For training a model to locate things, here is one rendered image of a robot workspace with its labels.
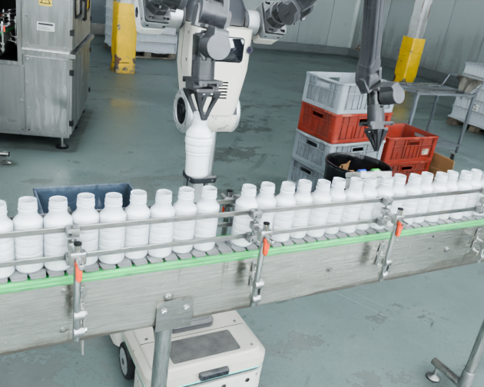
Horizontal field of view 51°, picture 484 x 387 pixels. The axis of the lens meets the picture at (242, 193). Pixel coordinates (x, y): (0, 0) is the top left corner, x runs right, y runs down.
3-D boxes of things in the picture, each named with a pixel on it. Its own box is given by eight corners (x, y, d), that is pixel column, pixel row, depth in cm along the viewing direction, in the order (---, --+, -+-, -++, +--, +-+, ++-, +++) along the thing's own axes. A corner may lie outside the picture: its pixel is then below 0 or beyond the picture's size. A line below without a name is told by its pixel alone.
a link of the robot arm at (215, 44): (227, 11, 124) (194, 1, 120) (246, 11, 114) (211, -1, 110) (217, 60, 127) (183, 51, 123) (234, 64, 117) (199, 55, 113)
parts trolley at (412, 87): (398, 166, 571) (421, 77, 534) (366, 150, 615) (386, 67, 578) (461, 163, 621) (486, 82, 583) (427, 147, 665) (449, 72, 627)
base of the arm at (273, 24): (260, 1, 185) (264, 33, 185) (272, -9, 178) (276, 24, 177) (281, 4, 190) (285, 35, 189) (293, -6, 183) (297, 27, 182)
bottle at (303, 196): (307, 233, 148) (318, 180, 141) (302, 241, 142) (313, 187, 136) (287, 227, 149) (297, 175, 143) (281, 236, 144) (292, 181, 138)
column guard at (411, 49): (400, 92, 1071) (414, 38, 1030) (387, 87, 1103) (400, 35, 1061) (414, 92, 1090) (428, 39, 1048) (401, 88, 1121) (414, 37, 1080)
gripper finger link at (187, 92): (193, 121, 124) (194, 82, 121) (180, 116, 130) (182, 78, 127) (217, 120, 127) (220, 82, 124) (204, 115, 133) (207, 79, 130)
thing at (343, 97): (337, 114, 356) (344, 83, 348) (300, 100, 386) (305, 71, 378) (393, 112, 391) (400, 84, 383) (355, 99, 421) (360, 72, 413)
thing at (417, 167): (376, 189, 424) (383, 164, 415) (344, 171, 455) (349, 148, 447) (425, 183, 455) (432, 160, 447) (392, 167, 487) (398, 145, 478)
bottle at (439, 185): (427, 214, 174) (441, 170, 168) (441, 222, 170) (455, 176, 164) (415, 216, 171) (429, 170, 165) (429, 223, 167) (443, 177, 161)
